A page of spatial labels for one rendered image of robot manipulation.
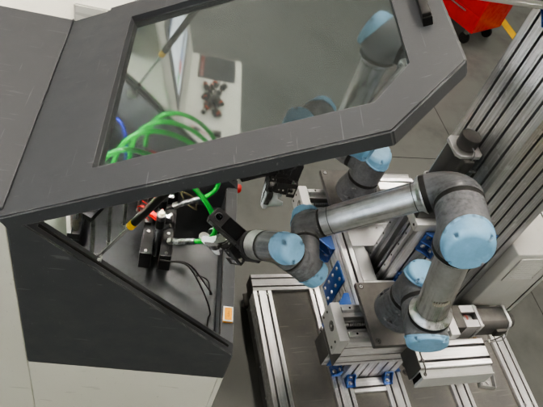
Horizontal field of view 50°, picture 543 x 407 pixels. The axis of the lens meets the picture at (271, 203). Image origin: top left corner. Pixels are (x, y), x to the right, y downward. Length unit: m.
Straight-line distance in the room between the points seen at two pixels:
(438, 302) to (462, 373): 0.53
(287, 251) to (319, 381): 1.37
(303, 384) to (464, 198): 1.47
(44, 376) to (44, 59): 0.95
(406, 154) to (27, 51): 2.96
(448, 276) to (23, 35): 1.25
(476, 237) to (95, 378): 1.22
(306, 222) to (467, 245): 0.41
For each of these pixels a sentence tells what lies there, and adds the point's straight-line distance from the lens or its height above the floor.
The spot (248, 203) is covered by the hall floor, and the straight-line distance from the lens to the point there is 3.37.
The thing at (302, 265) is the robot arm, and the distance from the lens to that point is 1.39.
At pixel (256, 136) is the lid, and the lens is 1.10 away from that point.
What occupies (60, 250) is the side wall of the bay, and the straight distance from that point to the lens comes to 1.37.
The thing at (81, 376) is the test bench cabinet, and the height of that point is 0.72.
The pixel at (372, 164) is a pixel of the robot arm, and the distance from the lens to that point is 1.97.
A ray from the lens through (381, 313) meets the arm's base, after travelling 1.83.
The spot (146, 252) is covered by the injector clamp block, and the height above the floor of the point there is 0.98.
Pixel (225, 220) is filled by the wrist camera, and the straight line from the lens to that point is 1.47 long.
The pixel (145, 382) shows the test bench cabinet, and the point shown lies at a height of 0.71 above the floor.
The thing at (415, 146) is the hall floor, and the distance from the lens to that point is 4.24.
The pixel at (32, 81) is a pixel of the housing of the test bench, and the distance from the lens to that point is 1.57.
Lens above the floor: 2.49
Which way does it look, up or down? 47 degrees down
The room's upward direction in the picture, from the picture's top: 20 degrees clockwise
